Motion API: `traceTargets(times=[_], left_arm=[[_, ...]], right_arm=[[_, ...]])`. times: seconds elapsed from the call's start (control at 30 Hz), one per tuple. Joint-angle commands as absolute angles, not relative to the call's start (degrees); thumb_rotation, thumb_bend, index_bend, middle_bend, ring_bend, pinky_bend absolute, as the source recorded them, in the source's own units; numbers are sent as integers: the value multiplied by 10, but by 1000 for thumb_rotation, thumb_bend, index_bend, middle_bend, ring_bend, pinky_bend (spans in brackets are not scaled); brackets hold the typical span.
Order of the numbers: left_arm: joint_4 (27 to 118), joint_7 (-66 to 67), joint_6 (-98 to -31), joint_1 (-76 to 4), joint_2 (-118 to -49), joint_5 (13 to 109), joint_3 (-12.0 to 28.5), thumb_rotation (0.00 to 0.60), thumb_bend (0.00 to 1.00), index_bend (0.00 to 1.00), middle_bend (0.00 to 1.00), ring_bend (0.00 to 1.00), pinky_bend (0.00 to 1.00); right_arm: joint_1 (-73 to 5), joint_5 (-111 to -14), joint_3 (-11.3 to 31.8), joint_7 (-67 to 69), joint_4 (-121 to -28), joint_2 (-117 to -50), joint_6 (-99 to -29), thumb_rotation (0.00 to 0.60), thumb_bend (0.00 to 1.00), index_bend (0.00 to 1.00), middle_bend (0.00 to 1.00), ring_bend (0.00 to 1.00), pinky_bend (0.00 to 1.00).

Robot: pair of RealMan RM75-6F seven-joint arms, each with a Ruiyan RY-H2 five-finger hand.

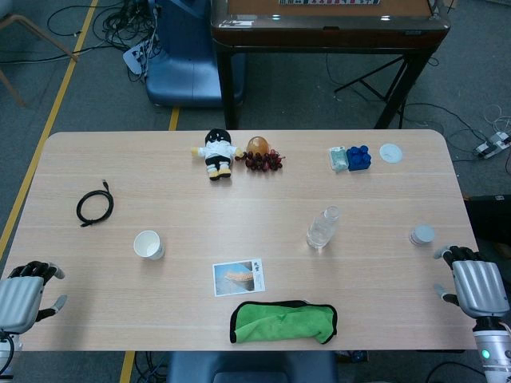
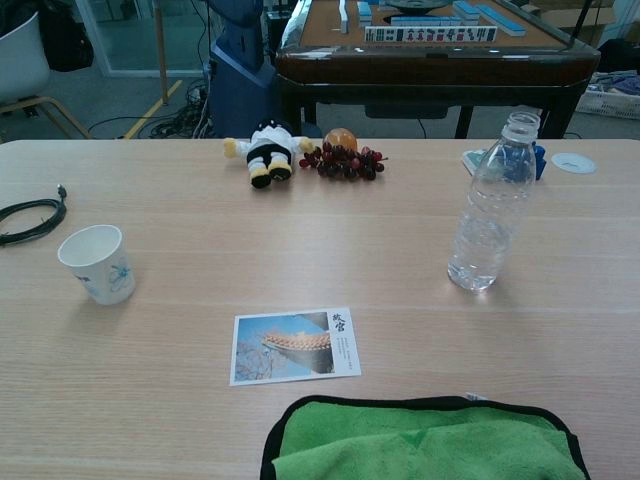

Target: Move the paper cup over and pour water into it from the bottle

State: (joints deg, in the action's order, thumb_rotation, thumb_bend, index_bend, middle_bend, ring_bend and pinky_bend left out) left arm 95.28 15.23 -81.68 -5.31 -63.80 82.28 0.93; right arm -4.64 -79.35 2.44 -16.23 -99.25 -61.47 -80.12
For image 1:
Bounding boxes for bottle cap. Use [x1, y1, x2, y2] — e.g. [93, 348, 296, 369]
[408, 223, 436, 247]

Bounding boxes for grey white power strip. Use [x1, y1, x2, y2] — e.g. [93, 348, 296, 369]
[473, 132, 511, 157]

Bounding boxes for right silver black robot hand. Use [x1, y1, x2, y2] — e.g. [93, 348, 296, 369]
[433, 245, 511, 319]

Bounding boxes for clear plastic water bottle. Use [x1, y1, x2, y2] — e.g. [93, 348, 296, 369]
[306, 205, 343, 249]

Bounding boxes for photo postcard with roof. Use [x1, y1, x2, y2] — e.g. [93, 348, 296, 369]
[212, 258, 266, 298]

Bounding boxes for dark blue robot chassis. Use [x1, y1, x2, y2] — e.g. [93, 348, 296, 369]
[165, 350, 340, 383]

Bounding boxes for black box with label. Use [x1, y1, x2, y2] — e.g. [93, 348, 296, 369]
[465, 194, 511, 244]

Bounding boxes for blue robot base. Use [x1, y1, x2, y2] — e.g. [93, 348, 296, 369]
[144, 0, 245, 109]

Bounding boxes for pale green tissue pack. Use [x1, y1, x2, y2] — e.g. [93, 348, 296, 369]
[327, 146, 349, 173]

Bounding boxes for coiled black cable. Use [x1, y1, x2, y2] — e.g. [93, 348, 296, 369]
[76, 179, 115, 228]

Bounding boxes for white power strip with plugs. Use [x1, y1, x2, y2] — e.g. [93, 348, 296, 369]
[122, 39, 160, 77]

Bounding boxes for face-up mahjong tile row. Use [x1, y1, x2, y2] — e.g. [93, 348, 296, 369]
[278, 0, 380, 6]

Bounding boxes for dark red grape bunch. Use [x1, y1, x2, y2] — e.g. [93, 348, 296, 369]
[235, 149, 285, 172]

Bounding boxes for green cloth black trim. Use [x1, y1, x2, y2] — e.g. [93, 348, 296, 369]
[229, 300, 339, 345]

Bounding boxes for white paper cup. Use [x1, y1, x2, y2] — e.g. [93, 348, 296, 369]
[133, 230, 165, 261]

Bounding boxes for white chair wooden legs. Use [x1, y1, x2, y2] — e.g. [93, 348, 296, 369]
[0, 14, 80, 107]

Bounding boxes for tangled black floor cables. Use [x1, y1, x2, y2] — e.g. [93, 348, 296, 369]
[47, 0, 160, 83]

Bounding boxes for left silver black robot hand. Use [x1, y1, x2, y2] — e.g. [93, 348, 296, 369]
[0, 261, 68, 334]

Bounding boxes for blue toy building block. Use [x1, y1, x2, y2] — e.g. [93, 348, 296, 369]
[346, 145, 373, 172]

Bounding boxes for dark brown mahjong table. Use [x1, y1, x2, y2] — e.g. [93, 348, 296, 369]
[210, 0, 448, 131]

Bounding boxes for plush doll black hair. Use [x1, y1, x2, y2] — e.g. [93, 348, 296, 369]
[190, 128, 244, 183]

